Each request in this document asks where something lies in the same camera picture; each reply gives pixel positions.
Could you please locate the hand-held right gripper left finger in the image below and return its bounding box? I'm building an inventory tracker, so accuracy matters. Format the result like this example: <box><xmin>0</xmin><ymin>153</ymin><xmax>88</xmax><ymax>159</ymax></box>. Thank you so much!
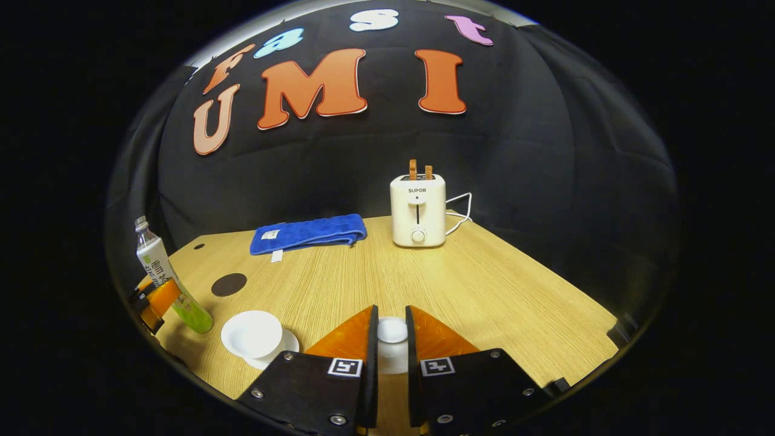
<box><xmin>235</xmin><ymin>305</ymin><xmax>380</xmax><ymax>436</ymax></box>

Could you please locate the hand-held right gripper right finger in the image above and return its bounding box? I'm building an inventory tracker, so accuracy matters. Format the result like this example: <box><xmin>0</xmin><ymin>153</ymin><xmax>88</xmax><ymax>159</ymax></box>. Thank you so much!
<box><xmin>404</xmin><ymin>305</ymin><xmax>554</xmax><ymax>436</ymax></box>

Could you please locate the clear water bottle green label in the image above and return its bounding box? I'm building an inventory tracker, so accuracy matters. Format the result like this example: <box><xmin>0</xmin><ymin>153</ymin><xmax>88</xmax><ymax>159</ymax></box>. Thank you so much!
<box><xmin>134</xmin><ymin>216</ymin><xmax>215</xmax><ymax>335</ymax></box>

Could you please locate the dark round coaster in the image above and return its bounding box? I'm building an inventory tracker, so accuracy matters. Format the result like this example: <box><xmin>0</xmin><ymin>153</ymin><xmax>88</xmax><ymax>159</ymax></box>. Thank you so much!
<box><xmin>210</xmin><ymin>272</ymin><xmax>249</xmax><ymax>298</ymax></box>

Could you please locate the white teacup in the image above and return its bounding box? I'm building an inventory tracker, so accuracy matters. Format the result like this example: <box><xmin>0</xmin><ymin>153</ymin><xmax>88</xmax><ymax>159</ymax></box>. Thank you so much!
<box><xmin>220</xmin><ymin>310</ymin><xmax>285</xmax><ymax>360</ymax></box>

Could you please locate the white saucer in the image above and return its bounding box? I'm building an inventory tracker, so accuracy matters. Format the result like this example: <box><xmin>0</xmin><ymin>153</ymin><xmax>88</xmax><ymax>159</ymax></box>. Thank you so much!
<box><xmin>242</xmin><ymin>327</ymin><xmax>301</xmax><ymax>371</ymax></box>

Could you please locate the folded blue towel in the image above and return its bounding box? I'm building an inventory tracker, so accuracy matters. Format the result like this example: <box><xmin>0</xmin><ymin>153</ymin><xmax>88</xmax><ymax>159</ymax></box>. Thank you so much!
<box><xmin>249</xmin><ymin>213</ymin><xmax>368</xmax><ymax>263</ymax></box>

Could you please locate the white toaster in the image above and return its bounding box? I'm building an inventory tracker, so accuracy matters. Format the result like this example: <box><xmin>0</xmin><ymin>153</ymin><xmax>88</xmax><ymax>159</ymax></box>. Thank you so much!
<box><xmin>389</xmin><ymin>174</ymin><xmax>447</xmax><ymax>248</ymax></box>

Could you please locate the black table edge clamp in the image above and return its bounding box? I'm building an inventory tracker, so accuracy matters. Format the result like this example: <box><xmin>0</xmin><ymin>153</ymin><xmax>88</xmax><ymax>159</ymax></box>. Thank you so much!
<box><xmin>607</xmin><ymin>314</ymin><xmax>638</xmax><ymax>348</ymax></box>

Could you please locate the black backdrop cloth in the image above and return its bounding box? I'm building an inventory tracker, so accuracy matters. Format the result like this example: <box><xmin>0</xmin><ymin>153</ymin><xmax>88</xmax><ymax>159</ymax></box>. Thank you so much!
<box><xmin>104</xmin><ymin>0</ymin><xmax>679</xmax><ymax>340</ymax></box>

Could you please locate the white toaster cable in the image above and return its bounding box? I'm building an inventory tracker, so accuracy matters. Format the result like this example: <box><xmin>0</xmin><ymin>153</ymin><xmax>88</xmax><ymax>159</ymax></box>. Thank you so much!
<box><xmin>444</xmin><ymin>193</ymin><xmax>473</xmax><ymax>236</ymax></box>

